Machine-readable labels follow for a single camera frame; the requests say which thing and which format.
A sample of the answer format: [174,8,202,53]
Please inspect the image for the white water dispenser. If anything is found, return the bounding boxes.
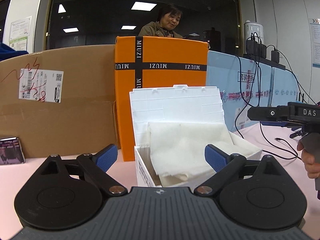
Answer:
[244,20,264,44]

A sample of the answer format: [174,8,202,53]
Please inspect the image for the white tissue paper sheet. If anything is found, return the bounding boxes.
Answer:
[147,121,235,188]

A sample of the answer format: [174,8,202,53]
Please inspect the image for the operator right hand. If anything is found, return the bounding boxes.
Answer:
[297,140,320,179]

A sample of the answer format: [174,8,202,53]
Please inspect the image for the brown cardboard box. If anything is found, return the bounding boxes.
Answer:
[1,45,118,158]

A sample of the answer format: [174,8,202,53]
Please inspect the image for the large light blue carton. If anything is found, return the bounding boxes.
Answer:
[206,51,271,132]

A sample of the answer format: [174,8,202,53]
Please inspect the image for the white plastic storage box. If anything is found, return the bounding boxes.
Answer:
[130,85,262,189]

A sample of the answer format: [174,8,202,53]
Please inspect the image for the black charger adapter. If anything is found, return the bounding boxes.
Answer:
[271,49,280,63]

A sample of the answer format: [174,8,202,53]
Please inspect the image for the wall notice poster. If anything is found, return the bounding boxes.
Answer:
[9,16,32,51]

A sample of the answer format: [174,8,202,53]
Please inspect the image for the orange MIUZI box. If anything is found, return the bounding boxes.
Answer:
[114,36,209,161]

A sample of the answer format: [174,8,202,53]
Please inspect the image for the black charging cable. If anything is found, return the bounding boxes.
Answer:
[233,55,303,160]

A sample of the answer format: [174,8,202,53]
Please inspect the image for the woman in olive jacket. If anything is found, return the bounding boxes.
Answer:
[138,3,183,38]

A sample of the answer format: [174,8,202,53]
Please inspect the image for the black power strip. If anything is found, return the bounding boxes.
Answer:
[243,54,286,70]

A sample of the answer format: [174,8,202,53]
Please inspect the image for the small photo card pack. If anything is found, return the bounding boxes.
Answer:
[0,137,25,165]

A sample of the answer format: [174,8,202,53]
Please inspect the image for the black tripod foot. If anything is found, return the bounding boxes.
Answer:
[289,127,304,139]

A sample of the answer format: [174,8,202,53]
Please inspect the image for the blue cloth behind box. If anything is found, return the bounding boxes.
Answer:
[0,43,28,61]

